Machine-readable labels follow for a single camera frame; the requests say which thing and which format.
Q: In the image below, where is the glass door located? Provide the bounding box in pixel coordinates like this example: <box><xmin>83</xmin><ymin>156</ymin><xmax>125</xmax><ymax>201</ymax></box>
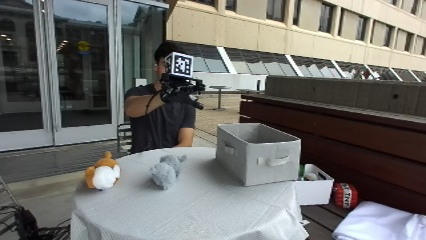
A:
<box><xmin>44</xmin><ymin>0</ymin><xmax>121</xmax><ymax>146</ymax></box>

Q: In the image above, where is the red plush block toy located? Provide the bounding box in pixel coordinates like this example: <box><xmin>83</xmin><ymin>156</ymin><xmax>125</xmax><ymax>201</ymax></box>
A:
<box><xmin>332</xmin><ymin>182</ymin><xmax>360</xmax><ymax>210</ymax></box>

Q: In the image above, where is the grey plush toy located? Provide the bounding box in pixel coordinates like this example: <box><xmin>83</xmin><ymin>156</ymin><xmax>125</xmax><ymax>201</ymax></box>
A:
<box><xmin>148</xmin><ymin>153</ymin><xmax>189</xmax><ymax>191</ymax></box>

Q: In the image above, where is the the person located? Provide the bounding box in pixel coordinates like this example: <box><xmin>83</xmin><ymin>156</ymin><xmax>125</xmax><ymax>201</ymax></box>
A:
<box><xmin>123</xmin><ymin>40</ymin><xmax>207</xmax><ymax>155</ymax></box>

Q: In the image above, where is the white marker cube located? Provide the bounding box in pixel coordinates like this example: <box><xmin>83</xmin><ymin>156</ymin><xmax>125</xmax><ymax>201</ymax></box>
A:
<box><xmin>164</xmin><ymin>51</ymin><xmax>196</xmax><ymax>80</ymax></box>

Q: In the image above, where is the orange and white plush toy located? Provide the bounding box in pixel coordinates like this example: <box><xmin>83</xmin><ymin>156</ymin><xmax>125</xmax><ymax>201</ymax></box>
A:
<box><xmin>84</xmin><ymin>151</ymin><xmax>123</xmax><ymax>191</ymax></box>

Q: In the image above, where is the black wire chair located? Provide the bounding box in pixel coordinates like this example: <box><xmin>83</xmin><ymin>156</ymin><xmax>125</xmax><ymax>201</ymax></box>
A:
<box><xmin>0</xmin><ymin>176</ymin><xmax>72</xmax><ymax>240</ymax></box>

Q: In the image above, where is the round pedestal table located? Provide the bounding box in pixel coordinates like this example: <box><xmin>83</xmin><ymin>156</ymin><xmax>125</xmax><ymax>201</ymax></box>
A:
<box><xmin>208</xmin><ymin>85</ymin><xmax>232</xmax><ymax>112</ymax></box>

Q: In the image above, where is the white tablecloth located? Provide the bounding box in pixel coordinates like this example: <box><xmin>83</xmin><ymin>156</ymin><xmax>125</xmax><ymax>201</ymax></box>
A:
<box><xmin>70</xmin><ymin>146</ymin><xmax>311</xmax><ymax>240</ymax></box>

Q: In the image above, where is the white cloth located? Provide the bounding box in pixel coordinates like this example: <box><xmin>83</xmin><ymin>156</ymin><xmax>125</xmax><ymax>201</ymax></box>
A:
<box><xmin>332</xmin><ymin>200</ymin><xmax>426</xmax><ymax>240</ymax></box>

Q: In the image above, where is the black metal chair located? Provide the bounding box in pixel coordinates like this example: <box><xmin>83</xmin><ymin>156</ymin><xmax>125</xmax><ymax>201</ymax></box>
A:
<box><xmin>116</xmin><ymin>122</ymin><xmax>135</xmax><ymax>158</ymax></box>

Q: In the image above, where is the white plastic bin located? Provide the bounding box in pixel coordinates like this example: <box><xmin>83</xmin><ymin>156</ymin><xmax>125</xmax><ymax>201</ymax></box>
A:
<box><xmin>295</xmin><ymin>163</ymin><xmax>336</xmax><ymax>207</ymax></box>

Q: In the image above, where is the grey fabric storage box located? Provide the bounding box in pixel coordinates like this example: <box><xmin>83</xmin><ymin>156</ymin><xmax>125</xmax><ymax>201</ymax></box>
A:
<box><xmin>215</xmin><ymin>122</ymin><xmax>303</xmax><ymax>187</ymax></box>

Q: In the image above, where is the dark wooden bench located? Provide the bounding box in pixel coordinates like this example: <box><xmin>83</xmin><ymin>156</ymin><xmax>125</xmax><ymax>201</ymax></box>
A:
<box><xmin>239</xmin><ymin>93</ymin><xmax>426</xmax><ymax>240</ymax></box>

